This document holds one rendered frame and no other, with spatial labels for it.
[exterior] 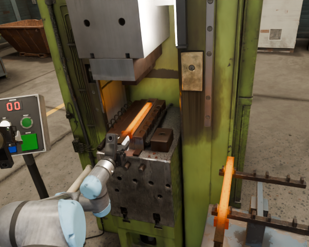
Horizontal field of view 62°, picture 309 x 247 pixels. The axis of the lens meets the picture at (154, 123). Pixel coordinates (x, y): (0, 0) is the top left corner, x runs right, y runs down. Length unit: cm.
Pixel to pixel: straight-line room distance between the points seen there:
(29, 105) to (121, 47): 56
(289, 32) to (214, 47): 523
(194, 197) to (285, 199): 102
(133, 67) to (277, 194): 175
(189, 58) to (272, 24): 523
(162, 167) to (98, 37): 63
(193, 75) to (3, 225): 86
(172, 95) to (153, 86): 13
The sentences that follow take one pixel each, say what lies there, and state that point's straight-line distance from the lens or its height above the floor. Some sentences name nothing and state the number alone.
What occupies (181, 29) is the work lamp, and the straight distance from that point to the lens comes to 109.
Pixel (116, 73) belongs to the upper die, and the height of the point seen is 130.
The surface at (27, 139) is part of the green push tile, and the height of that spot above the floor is 102.
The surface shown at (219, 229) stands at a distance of 86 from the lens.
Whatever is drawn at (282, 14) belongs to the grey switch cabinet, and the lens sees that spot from 626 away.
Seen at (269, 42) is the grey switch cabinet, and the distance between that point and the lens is 637.
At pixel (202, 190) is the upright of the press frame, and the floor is 57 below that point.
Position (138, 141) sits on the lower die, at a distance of 124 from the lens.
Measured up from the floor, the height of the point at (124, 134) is 102.
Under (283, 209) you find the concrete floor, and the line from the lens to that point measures 232.
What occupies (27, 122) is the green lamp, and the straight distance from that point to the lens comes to 136.
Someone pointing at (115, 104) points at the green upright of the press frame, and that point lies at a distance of 152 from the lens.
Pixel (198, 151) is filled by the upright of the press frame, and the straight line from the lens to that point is 135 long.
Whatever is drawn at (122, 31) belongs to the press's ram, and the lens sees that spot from 105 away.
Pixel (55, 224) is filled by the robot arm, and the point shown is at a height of 118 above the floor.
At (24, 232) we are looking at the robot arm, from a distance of 69.
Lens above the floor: 164
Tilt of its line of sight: 29 degrees down
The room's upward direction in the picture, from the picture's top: 5 degrees counter-clockwise
